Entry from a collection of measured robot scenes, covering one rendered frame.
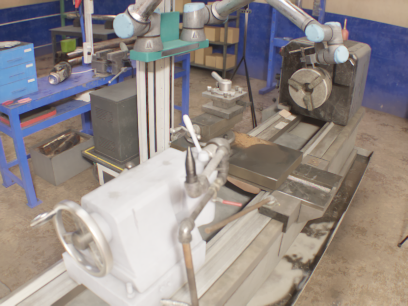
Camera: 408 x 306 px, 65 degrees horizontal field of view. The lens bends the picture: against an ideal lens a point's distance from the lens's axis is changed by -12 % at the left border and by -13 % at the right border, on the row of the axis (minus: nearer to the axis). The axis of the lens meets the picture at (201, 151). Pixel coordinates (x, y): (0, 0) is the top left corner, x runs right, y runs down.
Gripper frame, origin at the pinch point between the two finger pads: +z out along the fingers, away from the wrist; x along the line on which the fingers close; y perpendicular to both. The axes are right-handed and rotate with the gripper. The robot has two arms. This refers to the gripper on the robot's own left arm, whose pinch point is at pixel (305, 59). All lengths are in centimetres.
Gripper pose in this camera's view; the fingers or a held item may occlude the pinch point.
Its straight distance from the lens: 219.1
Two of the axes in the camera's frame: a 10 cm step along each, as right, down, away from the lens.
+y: 2.6, 9.4, 2.3
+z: -3.6, -1.3, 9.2
